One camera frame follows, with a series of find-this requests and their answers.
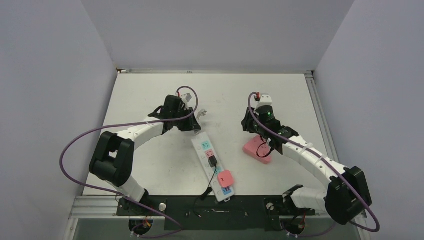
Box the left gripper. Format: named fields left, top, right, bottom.
left=172, top=107, right=200, bottom=132

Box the white power strip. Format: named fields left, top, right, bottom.
left=191, top=132, right=236, bottom=203

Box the pink triangular socket adapter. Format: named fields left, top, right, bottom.
left=242, top=135, right=272, bottom=165

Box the black charger with cable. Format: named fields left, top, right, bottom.
left=192, top=156, right=218, bottom=218

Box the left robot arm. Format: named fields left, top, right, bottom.
left=89, top=93, right=201, bottom=215

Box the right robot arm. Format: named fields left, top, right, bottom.
left=241, top=106, right=372, bottom=225

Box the small pink plug adapter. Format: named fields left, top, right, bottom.
left=217, top=169, right=235, bottom=188

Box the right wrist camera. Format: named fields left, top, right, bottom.
left=255, top=93, right=273, bottom=108

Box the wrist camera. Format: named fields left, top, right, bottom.
left=255, top=93, right=273, bottom=108
left=179, top=93, right=192, bottom=110

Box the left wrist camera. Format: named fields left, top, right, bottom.
left=179, top=93, right=192, bottom=110

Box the aluminium frame rail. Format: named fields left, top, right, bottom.
left=304, top=71, right=340, bottom=163

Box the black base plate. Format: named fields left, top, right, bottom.
left=116, top=195, right=316, bottom=231

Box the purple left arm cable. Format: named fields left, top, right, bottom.
left=59, top=86, right=200, bottom=239

